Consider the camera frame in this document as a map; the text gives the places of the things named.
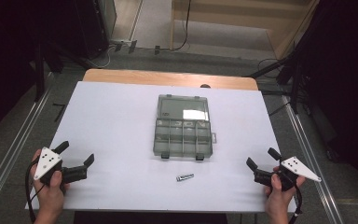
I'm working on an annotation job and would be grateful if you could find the small silver metal bit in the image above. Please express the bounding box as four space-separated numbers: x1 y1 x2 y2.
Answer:
175 173 196 183

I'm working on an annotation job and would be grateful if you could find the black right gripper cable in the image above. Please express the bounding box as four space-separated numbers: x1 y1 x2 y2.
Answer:
288 183 304 224

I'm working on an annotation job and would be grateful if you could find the wooden table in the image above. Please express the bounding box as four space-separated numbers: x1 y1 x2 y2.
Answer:
82 68 259 91

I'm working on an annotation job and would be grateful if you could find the metal floor rail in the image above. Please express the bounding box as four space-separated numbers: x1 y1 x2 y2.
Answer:
0 73 55 213
280 92 346 224

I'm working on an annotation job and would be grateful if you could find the black tripod stand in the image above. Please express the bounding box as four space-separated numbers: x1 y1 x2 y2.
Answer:
244 36 311 116

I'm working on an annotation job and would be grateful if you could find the black hanging cable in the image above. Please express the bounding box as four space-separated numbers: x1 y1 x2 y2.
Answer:
171 0 193 52

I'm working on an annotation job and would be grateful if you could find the black metal stand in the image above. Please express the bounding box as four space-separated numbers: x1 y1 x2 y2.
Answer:
32 36 91 103

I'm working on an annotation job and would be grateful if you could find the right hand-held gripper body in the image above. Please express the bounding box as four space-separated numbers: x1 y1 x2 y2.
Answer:
254 156 323 192

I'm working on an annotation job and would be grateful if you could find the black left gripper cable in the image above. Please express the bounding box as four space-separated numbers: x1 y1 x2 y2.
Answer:
24 159 46 224

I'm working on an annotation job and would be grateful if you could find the small black floor bracket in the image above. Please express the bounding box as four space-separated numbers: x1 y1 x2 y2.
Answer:
51 102 67 123

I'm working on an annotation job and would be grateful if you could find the white floor cable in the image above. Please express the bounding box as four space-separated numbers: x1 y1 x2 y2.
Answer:
86 46 116 69

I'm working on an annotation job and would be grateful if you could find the black computer case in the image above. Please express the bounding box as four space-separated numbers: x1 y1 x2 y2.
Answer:
74 0 118 60

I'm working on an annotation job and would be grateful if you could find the power strip with plugs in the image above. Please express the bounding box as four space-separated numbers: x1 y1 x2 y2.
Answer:
109 38 139 54

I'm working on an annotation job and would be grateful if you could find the person's right hand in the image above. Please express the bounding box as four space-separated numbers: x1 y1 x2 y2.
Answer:
264 166 307 215

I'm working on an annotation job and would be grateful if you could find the person's left hand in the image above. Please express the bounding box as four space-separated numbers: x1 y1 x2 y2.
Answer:
30 148 71 216

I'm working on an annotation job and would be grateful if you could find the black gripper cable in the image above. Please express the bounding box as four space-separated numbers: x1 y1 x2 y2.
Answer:
24 159 46 224
288 183 304 224

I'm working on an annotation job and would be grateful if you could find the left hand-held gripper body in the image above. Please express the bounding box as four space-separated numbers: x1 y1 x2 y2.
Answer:
33 147 89 188

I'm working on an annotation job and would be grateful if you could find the clear plastic compartment box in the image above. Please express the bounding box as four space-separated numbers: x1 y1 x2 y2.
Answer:
152 93 218 161

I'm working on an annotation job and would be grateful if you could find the white table sheet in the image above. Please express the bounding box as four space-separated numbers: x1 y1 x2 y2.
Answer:
25 80 297 214

